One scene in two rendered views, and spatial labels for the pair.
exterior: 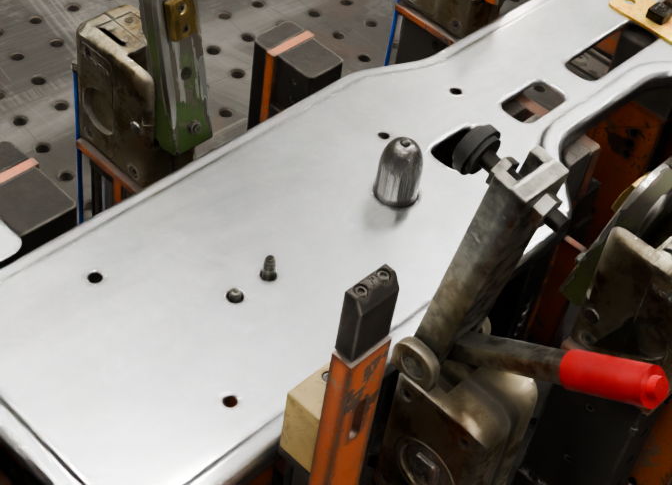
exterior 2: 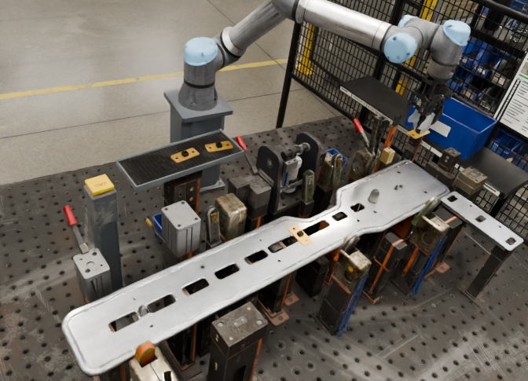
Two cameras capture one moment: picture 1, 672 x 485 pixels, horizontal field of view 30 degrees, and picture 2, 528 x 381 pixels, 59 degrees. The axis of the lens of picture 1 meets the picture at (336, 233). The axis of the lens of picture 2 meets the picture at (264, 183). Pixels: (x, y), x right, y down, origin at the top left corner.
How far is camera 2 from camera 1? 2.02 m
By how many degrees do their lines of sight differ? 94
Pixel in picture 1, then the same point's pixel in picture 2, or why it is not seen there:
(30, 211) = (441, 212)
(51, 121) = (445, 361)
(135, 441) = (411, 170)
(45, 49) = not seen: outside the picture
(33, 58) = not seen: outside the picture
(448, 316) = (377, 141)
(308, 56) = (392, 238)
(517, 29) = (339, 236)
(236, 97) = (387, 368)
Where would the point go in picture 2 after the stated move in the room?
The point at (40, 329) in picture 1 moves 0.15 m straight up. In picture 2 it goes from (430, 185) to (446, 154)
